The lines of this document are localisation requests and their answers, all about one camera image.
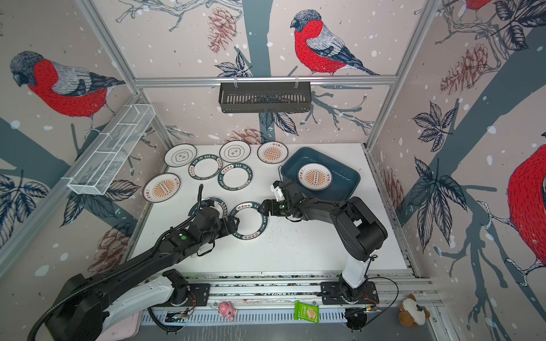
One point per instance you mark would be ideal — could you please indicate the black hanging wire basket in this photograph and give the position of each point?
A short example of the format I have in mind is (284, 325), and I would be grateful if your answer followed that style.
(259, 97)

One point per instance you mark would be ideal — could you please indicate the sunburst plate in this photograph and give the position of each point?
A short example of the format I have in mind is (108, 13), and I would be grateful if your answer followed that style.
(161, 188)
(314, 176)
(272, 152)

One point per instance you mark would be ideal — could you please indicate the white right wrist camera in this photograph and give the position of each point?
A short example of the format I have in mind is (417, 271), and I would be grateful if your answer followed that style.
(278, 193)

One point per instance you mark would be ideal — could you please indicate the brown white plush dog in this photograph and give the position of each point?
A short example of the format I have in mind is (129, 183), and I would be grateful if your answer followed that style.
(411, 314)

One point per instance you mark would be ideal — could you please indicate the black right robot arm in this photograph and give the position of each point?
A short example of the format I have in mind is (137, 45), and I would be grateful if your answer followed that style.
(360, 231)

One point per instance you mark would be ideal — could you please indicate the white clover plate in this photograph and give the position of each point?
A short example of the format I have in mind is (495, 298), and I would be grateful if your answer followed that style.
(235, 151)
(180, 155)

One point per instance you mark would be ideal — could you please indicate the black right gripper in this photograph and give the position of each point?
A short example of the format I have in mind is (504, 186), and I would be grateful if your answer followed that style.
(269, 204)

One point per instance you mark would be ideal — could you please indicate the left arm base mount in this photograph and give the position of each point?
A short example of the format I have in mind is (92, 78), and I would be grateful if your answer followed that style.
(192, 294)

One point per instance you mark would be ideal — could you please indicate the large green rim plate back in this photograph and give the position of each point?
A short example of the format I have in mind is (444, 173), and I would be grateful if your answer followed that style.
(235, 176)

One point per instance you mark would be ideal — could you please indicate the small green rim plate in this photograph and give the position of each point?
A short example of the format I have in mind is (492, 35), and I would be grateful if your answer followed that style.
(205, 167)

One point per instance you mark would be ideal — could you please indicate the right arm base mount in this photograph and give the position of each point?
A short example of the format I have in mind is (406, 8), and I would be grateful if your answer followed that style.
(340, 293)

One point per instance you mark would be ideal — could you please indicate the green snack packet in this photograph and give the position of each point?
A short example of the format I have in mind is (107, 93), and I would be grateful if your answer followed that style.
(306, 312)

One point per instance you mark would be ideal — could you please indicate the pink plush toy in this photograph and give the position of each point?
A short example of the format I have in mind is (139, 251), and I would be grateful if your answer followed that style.
(227, 310)

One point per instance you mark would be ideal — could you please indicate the dark teal plastic bin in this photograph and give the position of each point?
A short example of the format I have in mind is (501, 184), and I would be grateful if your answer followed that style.
(345, 179)

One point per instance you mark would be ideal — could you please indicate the aluminium horizontal frame bar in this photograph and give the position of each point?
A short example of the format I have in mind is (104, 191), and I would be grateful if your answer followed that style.
(357, 80)

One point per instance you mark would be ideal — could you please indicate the aluminium frame post back right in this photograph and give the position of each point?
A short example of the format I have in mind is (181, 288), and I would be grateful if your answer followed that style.
(426, 17)

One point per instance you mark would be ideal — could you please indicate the aluminium frame post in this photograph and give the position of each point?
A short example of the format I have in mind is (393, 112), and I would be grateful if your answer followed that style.
(426, 17)
(97, 24)

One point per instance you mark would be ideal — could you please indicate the white clover plate left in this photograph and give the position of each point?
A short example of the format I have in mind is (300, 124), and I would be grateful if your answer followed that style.
(180, 155)

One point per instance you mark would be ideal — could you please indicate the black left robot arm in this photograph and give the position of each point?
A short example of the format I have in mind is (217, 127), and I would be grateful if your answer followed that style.
(86, 307)

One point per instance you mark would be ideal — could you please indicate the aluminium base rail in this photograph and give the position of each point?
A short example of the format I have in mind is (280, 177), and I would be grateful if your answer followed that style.
(271, 299)

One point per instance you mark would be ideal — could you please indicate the pink tray lid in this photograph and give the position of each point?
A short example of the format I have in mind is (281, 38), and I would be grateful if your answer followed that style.
(125, 329)

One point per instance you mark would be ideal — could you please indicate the aluminium frame post back left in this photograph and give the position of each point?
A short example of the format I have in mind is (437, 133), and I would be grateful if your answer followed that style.
(97, 24)

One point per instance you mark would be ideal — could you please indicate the white clover plate right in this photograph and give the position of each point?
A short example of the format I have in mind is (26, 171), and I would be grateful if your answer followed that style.
(235, 151)

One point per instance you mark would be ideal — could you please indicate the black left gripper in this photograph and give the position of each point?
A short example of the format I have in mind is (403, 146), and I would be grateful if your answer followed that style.
(232, 224)

